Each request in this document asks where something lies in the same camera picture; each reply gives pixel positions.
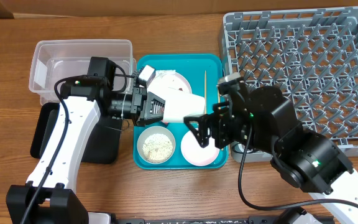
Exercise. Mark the rice pile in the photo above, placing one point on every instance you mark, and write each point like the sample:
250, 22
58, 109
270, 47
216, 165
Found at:
157, 148

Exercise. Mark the black plastic tray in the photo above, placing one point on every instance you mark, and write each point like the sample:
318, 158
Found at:
103, 142

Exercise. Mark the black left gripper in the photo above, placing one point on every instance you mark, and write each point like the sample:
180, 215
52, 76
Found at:
140, 95

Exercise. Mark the grey dishwasher rack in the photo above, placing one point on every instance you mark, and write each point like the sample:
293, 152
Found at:
310, 54

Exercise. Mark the grey bowl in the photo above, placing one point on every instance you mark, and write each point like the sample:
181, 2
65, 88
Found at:
149, 131

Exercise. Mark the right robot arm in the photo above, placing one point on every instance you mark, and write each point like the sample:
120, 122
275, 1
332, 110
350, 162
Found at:
265, 120

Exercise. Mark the black bar at table edge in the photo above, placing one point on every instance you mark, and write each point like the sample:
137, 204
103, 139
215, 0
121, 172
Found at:
251, 220

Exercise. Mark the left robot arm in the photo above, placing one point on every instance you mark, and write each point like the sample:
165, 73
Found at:
48, 195

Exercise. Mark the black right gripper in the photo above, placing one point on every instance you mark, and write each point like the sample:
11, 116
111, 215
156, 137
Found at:
222, 116

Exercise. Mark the wooden chopstick left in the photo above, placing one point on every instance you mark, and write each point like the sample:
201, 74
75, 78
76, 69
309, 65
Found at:
205, 92

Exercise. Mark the clear plastic bin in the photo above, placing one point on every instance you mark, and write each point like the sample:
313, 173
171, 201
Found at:
57, 59

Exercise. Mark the white round plate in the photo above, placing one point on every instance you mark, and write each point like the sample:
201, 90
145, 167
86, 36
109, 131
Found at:
176, 81

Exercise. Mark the white paper cup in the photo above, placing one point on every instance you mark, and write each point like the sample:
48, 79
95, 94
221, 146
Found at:
179, 104

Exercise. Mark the white crumpled napkin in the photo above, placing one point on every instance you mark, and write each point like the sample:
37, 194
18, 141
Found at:
165, 72

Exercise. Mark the pink bowl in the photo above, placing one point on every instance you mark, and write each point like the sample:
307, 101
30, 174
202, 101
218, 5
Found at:
195, 154

